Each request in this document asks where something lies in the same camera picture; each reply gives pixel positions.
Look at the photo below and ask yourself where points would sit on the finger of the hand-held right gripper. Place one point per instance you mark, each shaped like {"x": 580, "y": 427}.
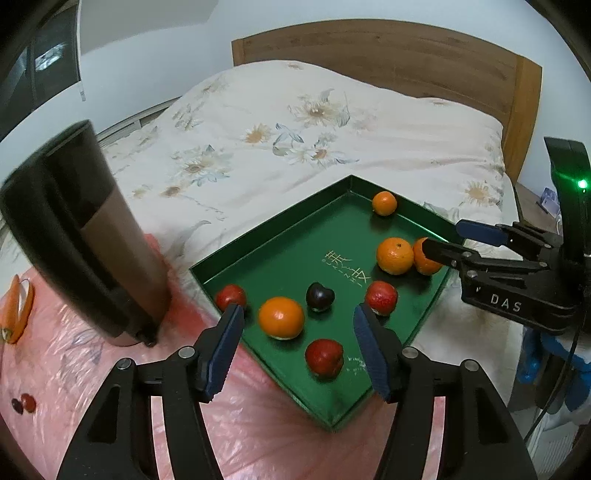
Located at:
{"x": 443, "y": 251}
{"x": 480, "y": 230}

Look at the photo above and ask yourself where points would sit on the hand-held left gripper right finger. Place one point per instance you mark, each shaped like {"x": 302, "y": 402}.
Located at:
{"x": 369, "y": 355}

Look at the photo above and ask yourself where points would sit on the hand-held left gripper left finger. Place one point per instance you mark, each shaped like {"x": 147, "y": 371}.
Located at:
{"x": 226, "y": 353}

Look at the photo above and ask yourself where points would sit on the orange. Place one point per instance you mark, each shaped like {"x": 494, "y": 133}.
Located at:
{"x": 281, "y": 317}
{"x": 421, "y": 263}
{"x": 385, "y": 203}
{"x": 395, "y": 256}

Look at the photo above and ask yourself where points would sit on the red apple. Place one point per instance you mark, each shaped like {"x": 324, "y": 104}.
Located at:
{"x": 324, "y": 359}
{"x": 381, "y": 297}
{"x": 29, "y": 402}
{"x": 231, "y": 296}

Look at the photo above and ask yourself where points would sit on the dark plum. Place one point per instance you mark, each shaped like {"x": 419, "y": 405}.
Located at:
{"x": 320, "y": 297}

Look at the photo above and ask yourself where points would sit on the green tray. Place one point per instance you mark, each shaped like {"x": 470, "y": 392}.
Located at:
{"x": 295, "y": 258}

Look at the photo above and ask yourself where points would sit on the wooden nightstand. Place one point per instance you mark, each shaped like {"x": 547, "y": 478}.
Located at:
{"x": 531, "y": 203}

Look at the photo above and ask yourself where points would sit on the pink plastic sheet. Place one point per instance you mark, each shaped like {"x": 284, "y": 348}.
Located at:
{"x": 69, "y": 369}

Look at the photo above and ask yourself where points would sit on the black and brown jug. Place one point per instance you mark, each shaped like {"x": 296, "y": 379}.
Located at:
{"x": 92, "y": 240}

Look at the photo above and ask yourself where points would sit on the wooden headboard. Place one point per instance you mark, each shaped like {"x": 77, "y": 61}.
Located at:
{"x": 392, "y": 50}

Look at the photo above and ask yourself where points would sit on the floral quilt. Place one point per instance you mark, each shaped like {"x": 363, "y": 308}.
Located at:
{"x": 277, "y": 115}

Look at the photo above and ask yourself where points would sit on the dark window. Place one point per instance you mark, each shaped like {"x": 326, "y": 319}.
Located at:
{"x": 41, "y": 55}

